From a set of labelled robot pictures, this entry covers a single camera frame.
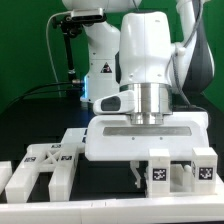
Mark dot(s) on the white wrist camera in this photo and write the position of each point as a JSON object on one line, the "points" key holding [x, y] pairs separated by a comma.
{"points": [[120, 103]]}

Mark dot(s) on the grey camera on stand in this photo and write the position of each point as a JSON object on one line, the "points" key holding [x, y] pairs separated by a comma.
{"points": [[87, 14]]}

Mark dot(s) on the white tag sheet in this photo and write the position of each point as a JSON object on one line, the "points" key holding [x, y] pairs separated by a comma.
{"points": [[75, 135]]}

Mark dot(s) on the white chair back frame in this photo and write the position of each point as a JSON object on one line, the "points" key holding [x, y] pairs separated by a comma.
{"points": [[59, 159]]}

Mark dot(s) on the black camera stand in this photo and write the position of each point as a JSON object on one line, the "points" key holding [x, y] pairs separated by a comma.
{"points": [[70, 30]]}

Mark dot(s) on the white obstacle fence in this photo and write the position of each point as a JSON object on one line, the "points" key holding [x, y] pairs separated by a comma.
{"points": [[156, 210]]}

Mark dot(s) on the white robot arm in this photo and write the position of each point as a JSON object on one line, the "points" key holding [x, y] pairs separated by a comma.
{"points": [[137, 123]]}

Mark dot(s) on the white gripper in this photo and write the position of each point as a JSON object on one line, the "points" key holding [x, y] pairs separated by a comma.
{"points": [[115, 138]]}

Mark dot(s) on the white chair seat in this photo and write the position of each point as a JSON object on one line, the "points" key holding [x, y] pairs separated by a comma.
{"points": [[180, 181]]}

